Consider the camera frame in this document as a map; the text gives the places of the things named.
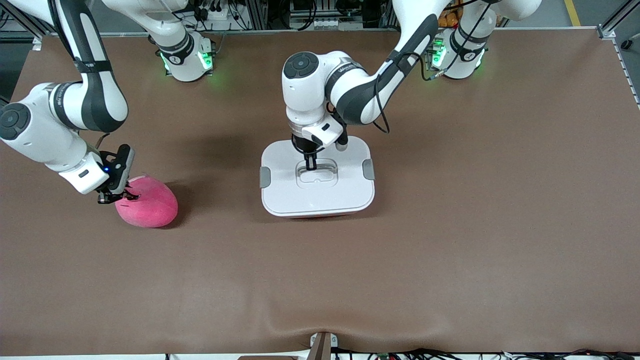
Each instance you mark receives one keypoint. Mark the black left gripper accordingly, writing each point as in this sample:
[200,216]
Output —
[303,147]

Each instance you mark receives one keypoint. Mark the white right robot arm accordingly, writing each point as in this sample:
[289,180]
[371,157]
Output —
[40,135]

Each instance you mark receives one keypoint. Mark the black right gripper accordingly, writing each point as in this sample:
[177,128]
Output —
[106,192]

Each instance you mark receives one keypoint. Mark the pink plush toy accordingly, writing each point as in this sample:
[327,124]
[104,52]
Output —
[155,205]

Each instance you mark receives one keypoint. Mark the orange lumpy objects pile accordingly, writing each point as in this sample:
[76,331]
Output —
[449,20]

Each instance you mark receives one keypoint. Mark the white plastic box lid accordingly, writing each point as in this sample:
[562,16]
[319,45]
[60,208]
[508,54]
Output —
[300,200]

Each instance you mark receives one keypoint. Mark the grey lid latch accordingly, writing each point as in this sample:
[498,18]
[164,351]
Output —
[265,177]
[369,170]

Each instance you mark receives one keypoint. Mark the aluminium frame strut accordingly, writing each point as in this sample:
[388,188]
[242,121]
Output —
[612,25]

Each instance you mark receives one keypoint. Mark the white power strip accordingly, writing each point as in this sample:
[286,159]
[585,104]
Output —
[220,15]

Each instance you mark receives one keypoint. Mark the small white socket bar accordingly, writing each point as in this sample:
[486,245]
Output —
[330,23]

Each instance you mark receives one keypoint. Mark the brown table cover mat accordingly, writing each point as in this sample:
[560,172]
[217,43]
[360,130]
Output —
[450,260]

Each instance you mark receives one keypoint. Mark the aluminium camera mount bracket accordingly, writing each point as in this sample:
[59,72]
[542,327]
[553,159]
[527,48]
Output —
[322,347]

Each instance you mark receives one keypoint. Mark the black caster wheel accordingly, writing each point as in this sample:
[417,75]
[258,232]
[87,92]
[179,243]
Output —
[626,44]

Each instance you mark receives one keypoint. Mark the aluminium frame post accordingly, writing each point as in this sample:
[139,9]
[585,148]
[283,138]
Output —
[387,15]
[256,15]

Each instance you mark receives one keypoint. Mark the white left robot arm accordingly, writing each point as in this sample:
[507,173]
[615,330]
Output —
[305,95]

